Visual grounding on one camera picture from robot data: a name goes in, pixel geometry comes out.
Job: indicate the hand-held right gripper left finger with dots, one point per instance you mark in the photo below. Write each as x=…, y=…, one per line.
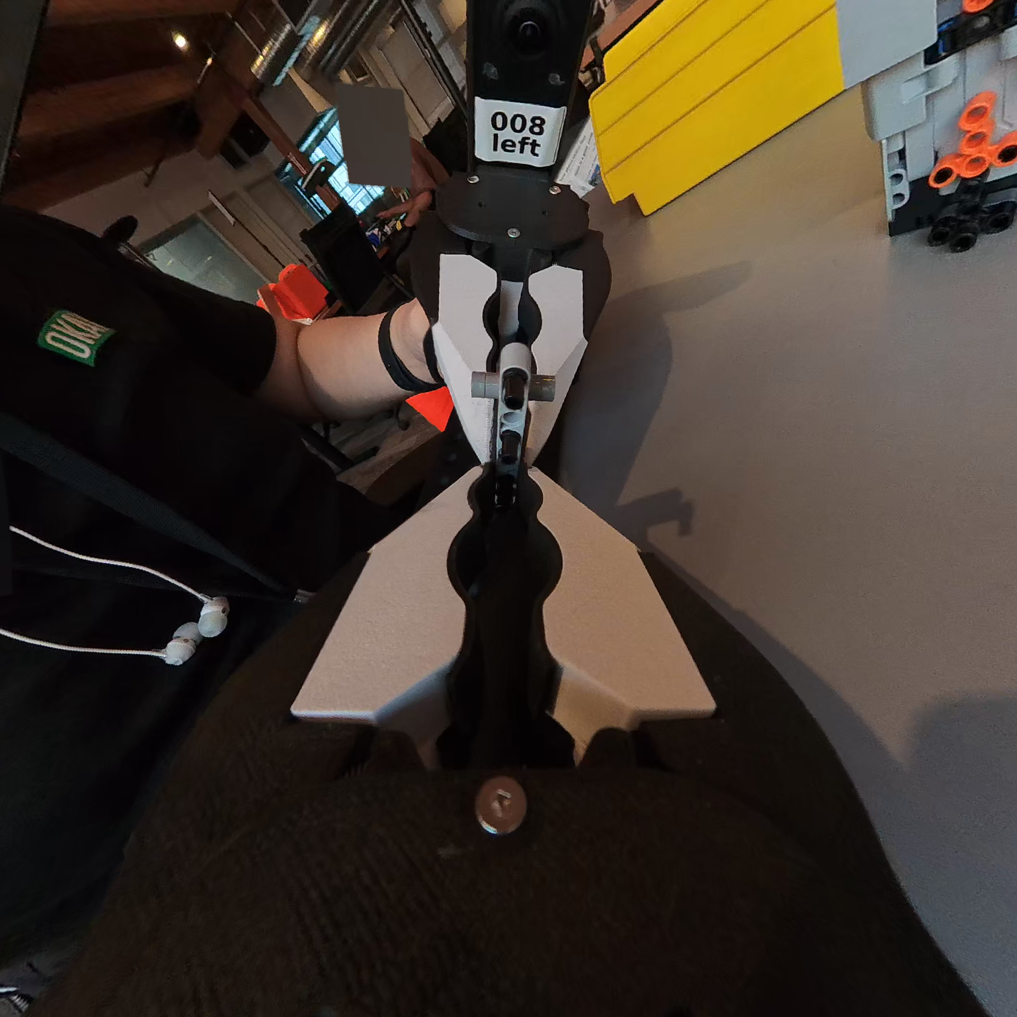
x=381, y=635

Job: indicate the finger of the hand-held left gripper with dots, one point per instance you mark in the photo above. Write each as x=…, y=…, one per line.
x=461, y=318
x=564, y=326

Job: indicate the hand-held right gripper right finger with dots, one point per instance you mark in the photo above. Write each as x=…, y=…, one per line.
x=628, y=635

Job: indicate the grey beam with orange rack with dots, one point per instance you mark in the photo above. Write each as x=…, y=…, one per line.
x=512, y=389

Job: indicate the grey building-block robot model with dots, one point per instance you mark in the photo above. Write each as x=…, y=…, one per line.
x=937, y=95

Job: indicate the person's left forearm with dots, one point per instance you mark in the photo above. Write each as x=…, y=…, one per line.
x=334, y=365

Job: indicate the person's left hand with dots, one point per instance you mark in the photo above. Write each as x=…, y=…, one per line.
x=417, y=342

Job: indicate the white paper label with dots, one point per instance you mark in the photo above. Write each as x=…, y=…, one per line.
x=578, y=163

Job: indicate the black wristband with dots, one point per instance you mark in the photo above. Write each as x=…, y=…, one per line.
x=385, y=349

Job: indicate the orange plastic crate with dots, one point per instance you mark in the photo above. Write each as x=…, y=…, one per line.
x=298, y=290

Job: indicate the yellow storage bin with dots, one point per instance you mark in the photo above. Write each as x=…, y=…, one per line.
x=699, y=95

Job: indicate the person's black shirt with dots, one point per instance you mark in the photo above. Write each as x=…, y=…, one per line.
x=119, y=477

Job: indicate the black panel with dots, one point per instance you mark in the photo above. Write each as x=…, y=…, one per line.
x=16, y=79

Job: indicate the metal ventilation duct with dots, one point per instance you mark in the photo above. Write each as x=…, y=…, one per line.
x=334, y=32

